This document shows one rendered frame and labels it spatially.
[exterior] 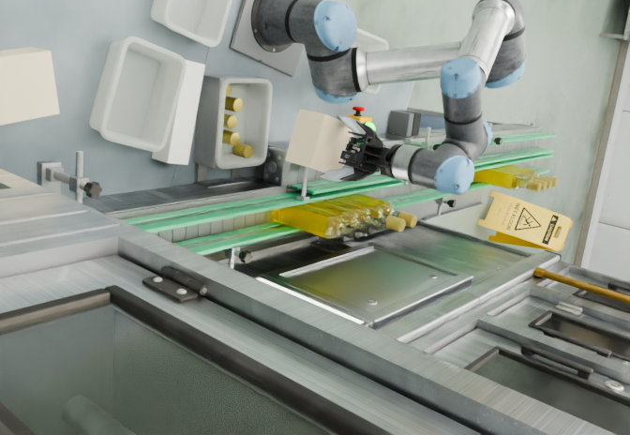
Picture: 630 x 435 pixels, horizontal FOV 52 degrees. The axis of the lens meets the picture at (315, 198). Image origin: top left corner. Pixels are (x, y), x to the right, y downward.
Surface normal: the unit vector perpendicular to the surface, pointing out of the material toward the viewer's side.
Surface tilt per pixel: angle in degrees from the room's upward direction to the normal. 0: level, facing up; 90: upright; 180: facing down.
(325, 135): 0
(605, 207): 90
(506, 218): 77
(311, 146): 90
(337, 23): 6
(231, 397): 90
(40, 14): 0
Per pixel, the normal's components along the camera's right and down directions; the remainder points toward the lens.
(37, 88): 0.77, 0.23
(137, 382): 0.11, -0.97
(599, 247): -0.64, 0.12
